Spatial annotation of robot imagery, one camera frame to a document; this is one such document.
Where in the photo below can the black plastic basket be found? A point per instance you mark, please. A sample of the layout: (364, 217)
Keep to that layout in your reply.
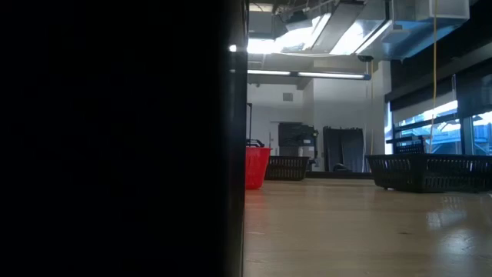
(430, 173)
(286, 168)

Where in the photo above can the background black robot arm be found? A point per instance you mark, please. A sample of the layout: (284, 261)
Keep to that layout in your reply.
(255, 143)

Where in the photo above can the red plastic basket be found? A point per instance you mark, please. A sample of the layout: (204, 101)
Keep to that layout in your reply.
(255, 167)

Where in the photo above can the black cabinet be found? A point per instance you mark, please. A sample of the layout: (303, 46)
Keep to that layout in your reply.
(296, 132)

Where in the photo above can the bright ceiling light panel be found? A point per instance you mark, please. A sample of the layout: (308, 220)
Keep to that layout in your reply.
(265, 46)

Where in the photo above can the black folding panel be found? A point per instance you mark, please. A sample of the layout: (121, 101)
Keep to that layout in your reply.
(343, 146)

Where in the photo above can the black dome object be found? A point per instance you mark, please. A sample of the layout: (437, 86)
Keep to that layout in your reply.
(340, 167)

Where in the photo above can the fluorescent tube light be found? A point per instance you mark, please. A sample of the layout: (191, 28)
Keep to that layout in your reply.
(330, 75)

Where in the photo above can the black mesh rack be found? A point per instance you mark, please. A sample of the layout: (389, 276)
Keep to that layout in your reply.
(409, 145)

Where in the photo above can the black background station frame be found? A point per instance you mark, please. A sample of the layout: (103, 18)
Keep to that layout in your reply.
(250, 123)

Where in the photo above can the grey wall vent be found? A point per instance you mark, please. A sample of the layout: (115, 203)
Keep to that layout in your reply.
(287, 96)

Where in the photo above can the silver ventilation duct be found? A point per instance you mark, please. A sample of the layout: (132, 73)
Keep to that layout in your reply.
(384, 34)

